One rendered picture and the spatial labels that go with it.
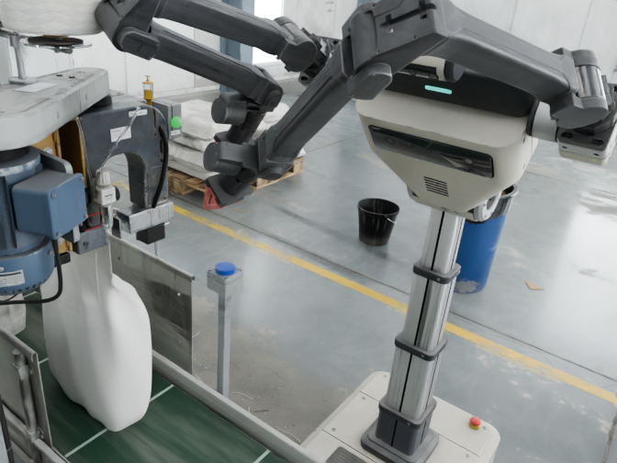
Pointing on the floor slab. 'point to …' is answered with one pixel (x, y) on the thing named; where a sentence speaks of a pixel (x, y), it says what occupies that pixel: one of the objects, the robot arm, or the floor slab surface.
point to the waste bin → (481, 245)
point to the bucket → (376, 220)
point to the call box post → (223, 344)
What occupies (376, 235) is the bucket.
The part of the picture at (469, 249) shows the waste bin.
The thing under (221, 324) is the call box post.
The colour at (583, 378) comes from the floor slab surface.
